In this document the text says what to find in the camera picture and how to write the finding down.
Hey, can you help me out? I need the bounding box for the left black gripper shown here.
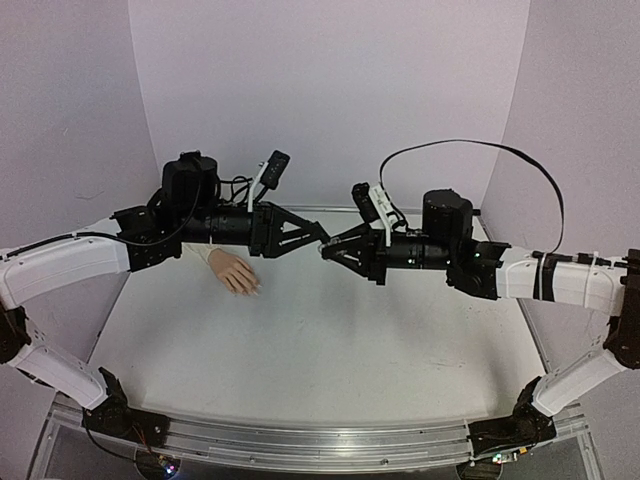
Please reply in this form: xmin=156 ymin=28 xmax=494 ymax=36
xmin=181 ymin=201 xmax=326 ymax=259

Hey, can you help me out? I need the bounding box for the clear nail polish bottle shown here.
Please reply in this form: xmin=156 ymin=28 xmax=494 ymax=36
xmin=319 ymin=241 xmax=345 ymax=260

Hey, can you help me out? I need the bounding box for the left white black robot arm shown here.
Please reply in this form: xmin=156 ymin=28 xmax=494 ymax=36
xmin=1 ymin=151 xmax=329 ymax=437

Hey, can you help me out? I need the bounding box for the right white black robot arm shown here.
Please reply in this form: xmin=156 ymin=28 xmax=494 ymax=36
xmin=321 ymin=183 xmax=639 ymax=418

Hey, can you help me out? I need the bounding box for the mannequin hand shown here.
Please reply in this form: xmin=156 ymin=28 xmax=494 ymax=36
xmin=208 ymin=249 xmax=260 ymax=296

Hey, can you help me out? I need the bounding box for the cream cloth sleeve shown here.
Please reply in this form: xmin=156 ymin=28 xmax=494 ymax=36
xmin=183 ymin=243 xmax=215 ymax=263

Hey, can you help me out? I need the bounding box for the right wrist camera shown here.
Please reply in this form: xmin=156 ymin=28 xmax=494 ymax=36
xmin=351 ymin=182 xmax=406 ymax=247

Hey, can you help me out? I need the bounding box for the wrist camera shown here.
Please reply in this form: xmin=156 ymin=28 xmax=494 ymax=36
xmin=351 ymin=182 xmax=406 ymax=247
xmin=247 ymin=150 xmax=290 ymax=212

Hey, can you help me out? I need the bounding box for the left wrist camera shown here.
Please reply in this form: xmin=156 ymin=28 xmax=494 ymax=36
xmin=247 ymin=150 xmax=290 ymax=212

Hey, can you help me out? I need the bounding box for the right black camera cable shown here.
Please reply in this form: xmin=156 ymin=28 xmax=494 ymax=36
xmin=378 ymin=139 xmax=567 ymax=256

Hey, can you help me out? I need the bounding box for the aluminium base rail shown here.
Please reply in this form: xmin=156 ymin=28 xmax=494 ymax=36
xmin=31 ymin=394 xmax=601 ymax=478

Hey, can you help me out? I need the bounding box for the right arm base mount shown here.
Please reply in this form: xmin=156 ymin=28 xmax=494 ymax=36
xmin=467 ymin=401 xmax=557 ymax=460

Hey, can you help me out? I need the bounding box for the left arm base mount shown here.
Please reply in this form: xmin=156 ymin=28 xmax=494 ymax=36
xmin=82 ymin=394 xmax=170 ymax=448

